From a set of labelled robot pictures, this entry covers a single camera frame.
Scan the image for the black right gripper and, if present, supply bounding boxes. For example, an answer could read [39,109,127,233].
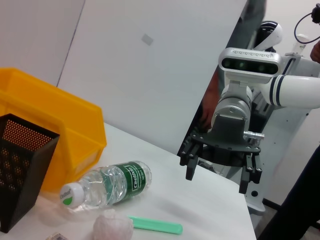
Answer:
[179,113,263,195]

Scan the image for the mint green pen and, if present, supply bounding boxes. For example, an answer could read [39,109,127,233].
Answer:
[126,215,184,236]

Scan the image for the clear water bottle green label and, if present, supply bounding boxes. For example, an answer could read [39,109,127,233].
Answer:
[59,160,153,210]

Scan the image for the white paper ball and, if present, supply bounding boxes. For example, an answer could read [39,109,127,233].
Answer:
[93,208,135,240]

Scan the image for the black mesh pen holder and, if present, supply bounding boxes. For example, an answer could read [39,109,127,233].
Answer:
[0,113,61,234]

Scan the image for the white robot head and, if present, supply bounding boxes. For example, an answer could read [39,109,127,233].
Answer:
[253,20,284,52]

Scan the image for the yellow plastic storage bin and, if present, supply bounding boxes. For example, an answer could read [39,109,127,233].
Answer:
[0,67,108,195]

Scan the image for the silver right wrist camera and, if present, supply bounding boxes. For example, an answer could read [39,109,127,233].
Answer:
[217,47,284,94]

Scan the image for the grey wall sticker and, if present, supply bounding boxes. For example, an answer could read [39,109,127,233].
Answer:
[141,34,155,46]

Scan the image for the black looped cable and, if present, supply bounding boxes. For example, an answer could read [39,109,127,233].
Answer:
[294,6,320,46]

